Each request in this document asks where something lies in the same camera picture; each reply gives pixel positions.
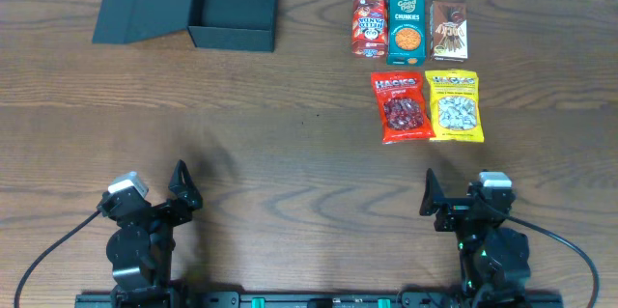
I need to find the red Hacks candy bag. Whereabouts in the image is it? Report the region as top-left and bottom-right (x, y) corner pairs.
(371, 71), (435, 144)

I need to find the teal Good Day Chunkies box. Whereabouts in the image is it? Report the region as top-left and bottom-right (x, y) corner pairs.
(387, 0), (427, 66)

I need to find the red Hello Panda box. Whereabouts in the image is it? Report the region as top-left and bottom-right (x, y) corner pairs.
(351, 0), (388, 58)

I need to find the brown Pocky box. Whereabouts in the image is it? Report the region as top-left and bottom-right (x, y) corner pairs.
(430, 1), (468, 62)

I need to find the black gift box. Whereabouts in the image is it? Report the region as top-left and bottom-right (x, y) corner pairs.
(92, 0), (278, 52)

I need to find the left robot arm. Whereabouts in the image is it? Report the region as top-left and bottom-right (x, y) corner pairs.
(97, 160), (203, 307)

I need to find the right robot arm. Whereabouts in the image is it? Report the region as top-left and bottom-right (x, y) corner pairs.
(419, 169), (531, 307)

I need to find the yellow Hacks candy bag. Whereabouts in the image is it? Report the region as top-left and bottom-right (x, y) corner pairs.
(425, 70), (485, 143)

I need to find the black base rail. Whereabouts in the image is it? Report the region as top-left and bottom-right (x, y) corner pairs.
(74, 292), (564, 308)

